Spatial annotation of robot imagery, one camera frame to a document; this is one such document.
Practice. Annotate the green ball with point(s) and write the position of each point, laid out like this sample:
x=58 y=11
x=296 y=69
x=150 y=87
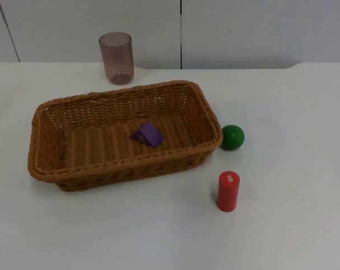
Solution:
x=232 y=137

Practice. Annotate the red cylinder block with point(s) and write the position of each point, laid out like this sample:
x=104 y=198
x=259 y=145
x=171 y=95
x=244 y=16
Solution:
x=228 y=191

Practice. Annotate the purple triangular block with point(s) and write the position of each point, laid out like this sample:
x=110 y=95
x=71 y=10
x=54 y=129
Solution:
x=147 y=135

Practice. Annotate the clear purple cup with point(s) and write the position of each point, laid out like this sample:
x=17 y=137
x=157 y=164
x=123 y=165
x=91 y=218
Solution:
x=117 y=57

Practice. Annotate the pale brown wicker basket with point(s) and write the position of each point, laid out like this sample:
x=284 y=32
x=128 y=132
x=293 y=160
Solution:
x=122 y=135

